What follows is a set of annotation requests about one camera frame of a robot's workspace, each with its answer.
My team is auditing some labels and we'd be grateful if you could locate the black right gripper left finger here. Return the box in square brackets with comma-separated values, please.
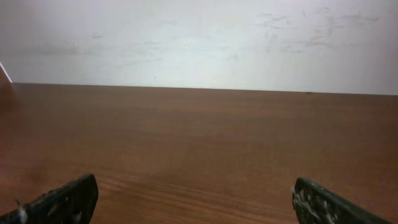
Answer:
[1, 174, 99, 224]

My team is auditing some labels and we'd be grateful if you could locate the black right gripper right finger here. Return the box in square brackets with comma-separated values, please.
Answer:
[292, 177, 391, 224]

